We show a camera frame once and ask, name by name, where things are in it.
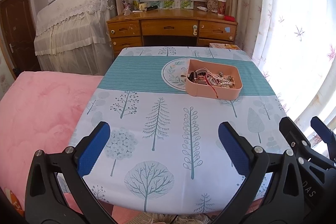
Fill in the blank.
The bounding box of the silver leaf chain bracelet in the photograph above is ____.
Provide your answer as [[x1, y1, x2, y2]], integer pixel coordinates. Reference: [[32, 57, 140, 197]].
[[213, 71, 237, 89]]

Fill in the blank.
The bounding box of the pink plastic jewelry tray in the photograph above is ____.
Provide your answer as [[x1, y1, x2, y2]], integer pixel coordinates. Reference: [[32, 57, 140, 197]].
[[185, 59, 243, 101]]

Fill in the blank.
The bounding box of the red cord bead bracelet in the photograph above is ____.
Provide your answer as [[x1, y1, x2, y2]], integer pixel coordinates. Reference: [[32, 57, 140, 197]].
[[195, 72, 220, 98]]

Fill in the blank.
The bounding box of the white smart watch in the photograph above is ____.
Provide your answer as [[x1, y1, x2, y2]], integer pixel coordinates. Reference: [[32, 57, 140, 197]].
[[187, 68, 208, 83]]

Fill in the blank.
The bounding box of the pink fleece blanket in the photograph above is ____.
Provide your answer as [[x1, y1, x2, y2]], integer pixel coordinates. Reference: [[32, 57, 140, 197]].
[[0, 70, 142, 224]]

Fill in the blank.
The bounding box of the tree pattern tablecloth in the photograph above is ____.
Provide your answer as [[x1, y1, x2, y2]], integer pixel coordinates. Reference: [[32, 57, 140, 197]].
[[69, 47, 289, 214]]

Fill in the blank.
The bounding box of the magazine on stool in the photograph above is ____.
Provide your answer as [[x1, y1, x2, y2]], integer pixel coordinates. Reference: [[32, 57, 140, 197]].
[[209, 43, 240, 50]]

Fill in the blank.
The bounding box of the white lace covered piano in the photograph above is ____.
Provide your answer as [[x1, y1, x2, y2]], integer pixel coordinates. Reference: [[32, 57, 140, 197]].
[[34, 0, 117, 75]]

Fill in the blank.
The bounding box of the floral white curtain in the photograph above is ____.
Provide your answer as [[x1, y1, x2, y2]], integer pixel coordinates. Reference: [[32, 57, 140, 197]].
[[232, 0, 335, 154]]

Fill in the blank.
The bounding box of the red case on desk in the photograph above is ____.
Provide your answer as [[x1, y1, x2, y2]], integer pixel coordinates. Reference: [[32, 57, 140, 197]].
[[224, 15, 236, 22]]

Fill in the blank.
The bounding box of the brown wooden door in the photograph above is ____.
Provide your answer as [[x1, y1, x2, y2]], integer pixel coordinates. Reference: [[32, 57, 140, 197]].
[[1, 0, 41, 76]]

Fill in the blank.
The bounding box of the wooden desk with drawers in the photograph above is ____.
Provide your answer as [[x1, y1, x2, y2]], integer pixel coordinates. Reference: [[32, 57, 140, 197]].
[[107, 9, 238, 55]]

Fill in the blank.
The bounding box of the red floral cup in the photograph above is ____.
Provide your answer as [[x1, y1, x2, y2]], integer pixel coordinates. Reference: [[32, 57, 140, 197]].
[[217, 0, 227, 16]]

